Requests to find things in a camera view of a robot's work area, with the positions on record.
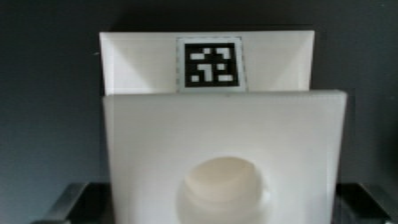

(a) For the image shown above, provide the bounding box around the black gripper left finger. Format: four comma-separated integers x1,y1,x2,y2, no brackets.
32,182,113,224

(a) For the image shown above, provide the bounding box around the white lamp base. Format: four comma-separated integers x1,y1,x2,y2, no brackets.
99,31,346,224

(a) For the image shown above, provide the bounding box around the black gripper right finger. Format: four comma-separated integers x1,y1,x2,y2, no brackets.
332,183,398,224

